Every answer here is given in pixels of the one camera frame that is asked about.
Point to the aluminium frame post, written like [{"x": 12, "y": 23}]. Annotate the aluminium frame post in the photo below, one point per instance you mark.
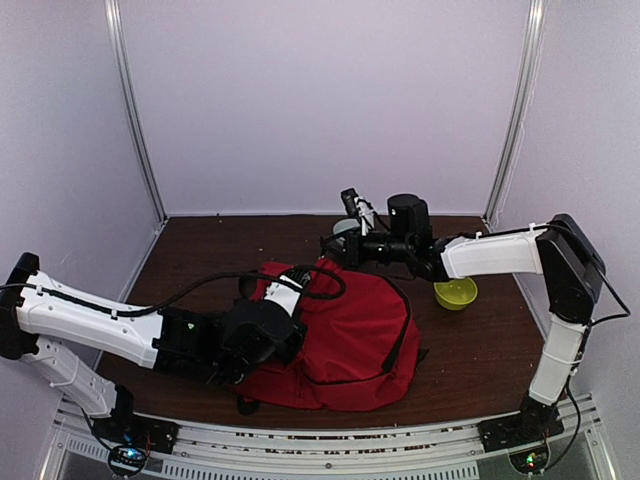
[
  {"x": 118, "y": 43},
  {"x": 515, "y": 127}
]

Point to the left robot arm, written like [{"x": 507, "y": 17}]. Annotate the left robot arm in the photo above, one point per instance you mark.
[{"x": 39, "y": 314}]

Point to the front aluminium rail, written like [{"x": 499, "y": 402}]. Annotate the front aluminium rail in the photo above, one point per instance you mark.
[{"x": 451, "y": 450}]

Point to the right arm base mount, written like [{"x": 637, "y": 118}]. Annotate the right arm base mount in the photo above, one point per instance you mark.
[{"x": 516, "y": 430}]

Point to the light blue ceramic bowl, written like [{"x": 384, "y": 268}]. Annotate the light blue ceramic bowl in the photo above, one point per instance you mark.
[{"x": 346, "y": 226}]

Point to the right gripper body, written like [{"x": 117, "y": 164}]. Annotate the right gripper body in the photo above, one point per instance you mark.
[{"x": 356, "y": 257}]

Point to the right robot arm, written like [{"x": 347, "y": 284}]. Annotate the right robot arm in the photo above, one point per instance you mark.
[{"x": 559, "y": 251}]

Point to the red backpack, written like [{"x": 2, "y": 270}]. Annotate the red backpack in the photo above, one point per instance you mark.
[{"x": 360, "y": 352}]

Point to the right aluminium frame post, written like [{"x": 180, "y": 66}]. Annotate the right aluminium frame post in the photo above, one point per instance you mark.
[{"x": 515, "y": 127}]

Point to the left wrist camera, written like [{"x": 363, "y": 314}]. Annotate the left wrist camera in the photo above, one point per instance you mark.
[{"x": 287, "y": 291}]

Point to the lime green bowl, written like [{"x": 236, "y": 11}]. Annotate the lime green bowl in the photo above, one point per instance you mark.
[{"x": 456, "y": 295}]

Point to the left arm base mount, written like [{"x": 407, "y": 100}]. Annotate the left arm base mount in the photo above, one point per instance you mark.
[{"x": 139, "y": 431}]

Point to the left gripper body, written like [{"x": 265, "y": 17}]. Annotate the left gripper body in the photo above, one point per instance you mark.
[{"x": 290, "y": 355}]

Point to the left aluminium frame post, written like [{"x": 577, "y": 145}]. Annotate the left aluminium frame post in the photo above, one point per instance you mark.
[{"x": 118, "y": 43}]

